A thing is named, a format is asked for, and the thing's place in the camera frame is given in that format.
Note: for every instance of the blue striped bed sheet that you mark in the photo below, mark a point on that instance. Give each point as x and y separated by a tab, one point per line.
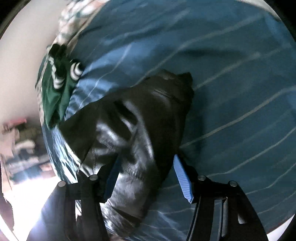
241	124

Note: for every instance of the green striped track jacket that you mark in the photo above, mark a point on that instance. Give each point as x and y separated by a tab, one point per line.
57	78

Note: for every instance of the black leather jacket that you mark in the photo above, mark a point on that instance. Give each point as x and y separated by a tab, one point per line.
140	126

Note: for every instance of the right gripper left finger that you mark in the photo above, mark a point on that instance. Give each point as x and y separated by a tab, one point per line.
72	211

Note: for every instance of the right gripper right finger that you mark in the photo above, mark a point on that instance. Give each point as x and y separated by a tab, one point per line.
238	219

